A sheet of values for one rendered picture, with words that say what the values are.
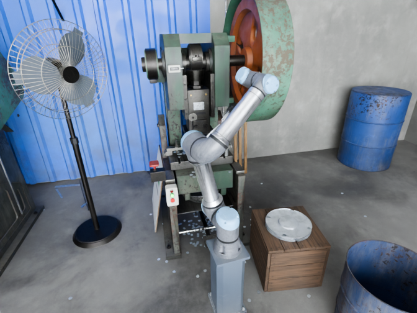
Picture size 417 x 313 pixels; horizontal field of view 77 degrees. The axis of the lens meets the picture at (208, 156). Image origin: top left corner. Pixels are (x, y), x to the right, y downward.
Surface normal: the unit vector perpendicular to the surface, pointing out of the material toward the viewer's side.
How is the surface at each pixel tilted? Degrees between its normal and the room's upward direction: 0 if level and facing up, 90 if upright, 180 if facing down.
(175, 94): 90
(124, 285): 0
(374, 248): 88
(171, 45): 45
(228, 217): 7
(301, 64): 90
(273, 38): 71
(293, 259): 90
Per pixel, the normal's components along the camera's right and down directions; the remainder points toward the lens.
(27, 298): -0.02, -0.90
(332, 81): 0.22, 0.41
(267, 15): 0.16, -0.22
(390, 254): -0.50, 0.35
